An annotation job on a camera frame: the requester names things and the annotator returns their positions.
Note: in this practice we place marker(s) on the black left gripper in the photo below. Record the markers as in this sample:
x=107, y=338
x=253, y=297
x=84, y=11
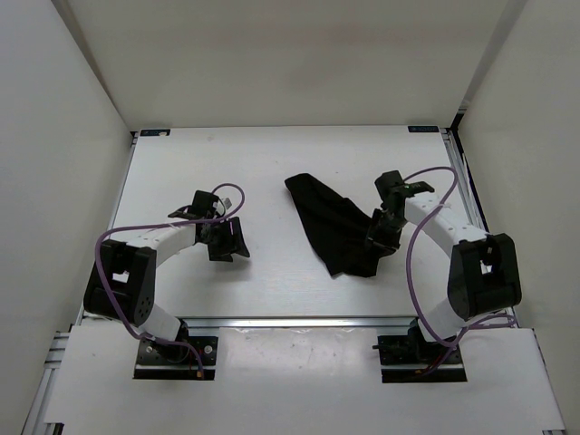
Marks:
x=234, y=242

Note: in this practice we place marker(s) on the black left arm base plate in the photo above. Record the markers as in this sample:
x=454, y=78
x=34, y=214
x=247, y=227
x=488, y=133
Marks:
x=177, y=363

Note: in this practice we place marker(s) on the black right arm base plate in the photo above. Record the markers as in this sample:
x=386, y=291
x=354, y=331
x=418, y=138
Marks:
x=409, y=359

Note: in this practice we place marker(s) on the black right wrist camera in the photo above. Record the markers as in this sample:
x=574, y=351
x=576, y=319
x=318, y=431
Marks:
x=391, y=183

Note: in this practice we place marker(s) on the aluminium right frame rail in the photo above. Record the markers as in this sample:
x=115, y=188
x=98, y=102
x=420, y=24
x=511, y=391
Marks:
x=471, y=181

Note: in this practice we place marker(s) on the blue right corner label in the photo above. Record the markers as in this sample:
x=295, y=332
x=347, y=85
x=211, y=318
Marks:
x=423, y=129

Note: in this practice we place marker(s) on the aluminium frame rail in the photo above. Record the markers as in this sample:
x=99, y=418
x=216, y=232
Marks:
x=104, y=203
x=471, y=181

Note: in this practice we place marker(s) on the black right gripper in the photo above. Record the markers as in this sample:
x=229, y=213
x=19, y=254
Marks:
x=389, y=245

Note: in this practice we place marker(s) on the aluminium left frame rail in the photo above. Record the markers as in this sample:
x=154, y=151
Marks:
x=104, y=203

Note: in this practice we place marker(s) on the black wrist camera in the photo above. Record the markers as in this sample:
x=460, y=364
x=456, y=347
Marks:
x=391, y=183
x=204, y=205

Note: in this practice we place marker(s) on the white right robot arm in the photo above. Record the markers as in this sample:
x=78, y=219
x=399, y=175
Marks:
x=432, y=217

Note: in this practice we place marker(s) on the white front cover board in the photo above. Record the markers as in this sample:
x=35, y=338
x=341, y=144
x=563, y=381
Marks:
x=317, y=381

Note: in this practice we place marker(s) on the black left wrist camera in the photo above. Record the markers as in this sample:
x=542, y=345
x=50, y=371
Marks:
x=204, y=205

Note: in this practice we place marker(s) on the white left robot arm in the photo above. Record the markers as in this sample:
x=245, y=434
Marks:
x=122, y=284

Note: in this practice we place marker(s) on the black skirt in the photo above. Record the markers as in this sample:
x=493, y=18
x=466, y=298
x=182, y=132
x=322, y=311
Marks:
x=334, y=226

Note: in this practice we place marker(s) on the blue left corner label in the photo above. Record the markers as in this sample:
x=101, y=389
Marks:
x=155, y=132

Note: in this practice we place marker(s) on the blue corner label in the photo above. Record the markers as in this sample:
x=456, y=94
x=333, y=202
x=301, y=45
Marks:
x=155, y=132
x=423, y=129

